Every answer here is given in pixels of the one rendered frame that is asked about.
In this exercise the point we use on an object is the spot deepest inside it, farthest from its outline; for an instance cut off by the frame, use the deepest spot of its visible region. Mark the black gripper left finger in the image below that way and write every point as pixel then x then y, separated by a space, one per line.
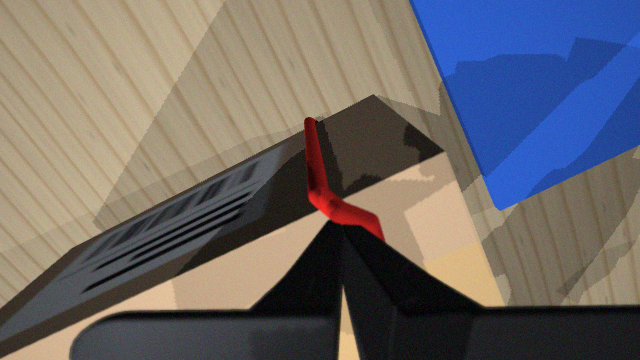
pixel 299 318

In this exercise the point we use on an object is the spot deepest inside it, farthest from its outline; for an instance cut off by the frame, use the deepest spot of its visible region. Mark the tan cardboard box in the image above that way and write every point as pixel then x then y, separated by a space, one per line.
pixel 226 241

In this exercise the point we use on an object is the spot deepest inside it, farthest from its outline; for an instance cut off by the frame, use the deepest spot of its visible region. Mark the red strap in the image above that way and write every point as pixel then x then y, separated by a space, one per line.
pixel 338 211

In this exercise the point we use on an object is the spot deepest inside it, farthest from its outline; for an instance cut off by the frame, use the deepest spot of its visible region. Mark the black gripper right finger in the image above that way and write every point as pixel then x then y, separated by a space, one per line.
pixel 398 311

